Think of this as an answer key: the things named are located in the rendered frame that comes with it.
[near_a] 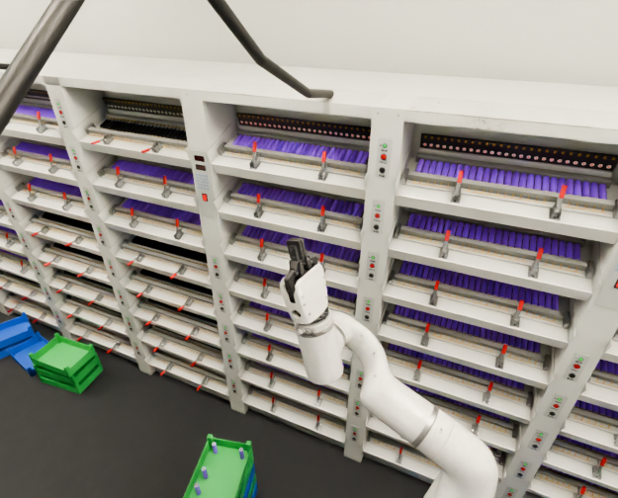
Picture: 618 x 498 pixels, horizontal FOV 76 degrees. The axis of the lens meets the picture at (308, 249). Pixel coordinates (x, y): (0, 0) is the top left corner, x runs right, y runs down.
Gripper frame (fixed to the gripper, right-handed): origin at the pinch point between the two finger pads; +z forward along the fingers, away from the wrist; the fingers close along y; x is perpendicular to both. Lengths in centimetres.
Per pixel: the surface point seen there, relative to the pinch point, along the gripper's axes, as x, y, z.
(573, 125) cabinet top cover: 43, 62, 7
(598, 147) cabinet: 49, 83, -4
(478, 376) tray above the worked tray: 15, 75, -90
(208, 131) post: -67, 47, 22
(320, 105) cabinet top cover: -21, 52, 23
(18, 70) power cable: -2, -35, 36
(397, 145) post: 1, 56, 8
